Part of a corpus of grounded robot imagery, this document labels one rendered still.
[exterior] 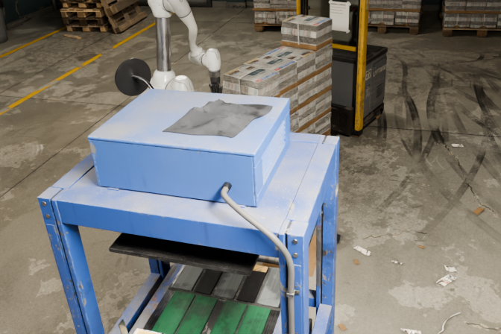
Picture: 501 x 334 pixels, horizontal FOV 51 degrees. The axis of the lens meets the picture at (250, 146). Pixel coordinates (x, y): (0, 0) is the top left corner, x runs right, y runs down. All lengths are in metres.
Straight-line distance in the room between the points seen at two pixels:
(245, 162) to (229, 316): 0.96
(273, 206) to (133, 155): 0.50
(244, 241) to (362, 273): 2.24
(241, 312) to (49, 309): 1.80
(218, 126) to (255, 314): 0.97
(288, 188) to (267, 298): 0.79
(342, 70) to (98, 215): 4.02
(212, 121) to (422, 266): 2.50
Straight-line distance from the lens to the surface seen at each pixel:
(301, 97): 4.72
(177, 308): 2.49
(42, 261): 4.34
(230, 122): 1.79
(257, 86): 4.11
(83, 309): 2.24
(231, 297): 2.50
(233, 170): 1.67
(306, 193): 1.78
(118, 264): 4.09
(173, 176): 1.78
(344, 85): 5.57
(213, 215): 1.70
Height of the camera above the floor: 2.52
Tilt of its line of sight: 28 degrees down
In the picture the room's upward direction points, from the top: 3 degrees counter-clockwise
